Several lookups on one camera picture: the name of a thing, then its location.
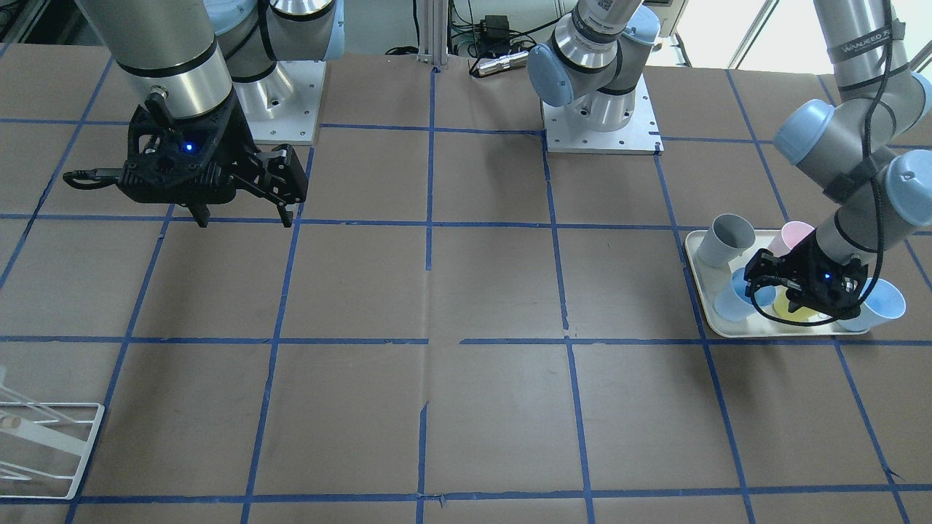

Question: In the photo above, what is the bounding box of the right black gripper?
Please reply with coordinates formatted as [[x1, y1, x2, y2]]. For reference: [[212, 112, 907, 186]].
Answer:
[[116, 87, 307, 229]]

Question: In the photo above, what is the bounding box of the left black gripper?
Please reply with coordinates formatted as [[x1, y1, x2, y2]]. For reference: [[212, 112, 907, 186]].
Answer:
[[743, 237, 868, 319]]

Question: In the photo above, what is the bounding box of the light blue plastic cup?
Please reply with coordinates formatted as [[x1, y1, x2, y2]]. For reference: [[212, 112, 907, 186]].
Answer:
[[837, 278, 907, 332]]

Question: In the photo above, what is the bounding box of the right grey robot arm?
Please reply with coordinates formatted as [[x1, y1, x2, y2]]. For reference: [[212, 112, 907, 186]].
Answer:
[[61, 1, 345, 228]]

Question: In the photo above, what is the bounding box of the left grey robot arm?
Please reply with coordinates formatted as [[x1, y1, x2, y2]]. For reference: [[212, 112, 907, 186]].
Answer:
[[741, 1, 930, 322]]

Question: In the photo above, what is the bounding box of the yellow plastic cup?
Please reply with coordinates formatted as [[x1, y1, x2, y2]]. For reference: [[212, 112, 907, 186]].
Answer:
[[772, 287, 822, 324]]

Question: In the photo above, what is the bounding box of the pink plastic cup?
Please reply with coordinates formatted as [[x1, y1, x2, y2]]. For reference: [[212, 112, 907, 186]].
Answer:
[[767, 221, 815, 258]]

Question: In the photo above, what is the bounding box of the grey plastic cup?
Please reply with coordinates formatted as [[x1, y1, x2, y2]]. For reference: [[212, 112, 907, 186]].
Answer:
[[696, 213, 756, 269]]

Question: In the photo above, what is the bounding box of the cream plastic tray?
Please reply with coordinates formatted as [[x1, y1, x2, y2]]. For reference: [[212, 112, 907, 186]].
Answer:
[[684, 229, 871, 338]]

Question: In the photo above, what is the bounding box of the silver flashlight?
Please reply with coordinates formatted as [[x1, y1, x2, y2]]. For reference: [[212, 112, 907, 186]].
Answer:
[[468, 50, 529, 79]]

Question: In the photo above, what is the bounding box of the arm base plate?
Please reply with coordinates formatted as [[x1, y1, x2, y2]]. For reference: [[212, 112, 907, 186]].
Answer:
[[540, 76, 665, 155], [233, 62, 327, 146]]

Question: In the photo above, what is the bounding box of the aluminium frame post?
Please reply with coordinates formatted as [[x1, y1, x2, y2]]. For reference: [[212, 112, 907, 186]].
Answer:
[[414, 0, 451, 71]]

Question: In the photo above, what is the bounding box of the white wire cup rack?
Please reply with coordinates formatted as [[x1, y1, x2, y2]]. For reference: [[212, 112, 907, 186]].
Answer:
[[1, 366, 106, 503]]

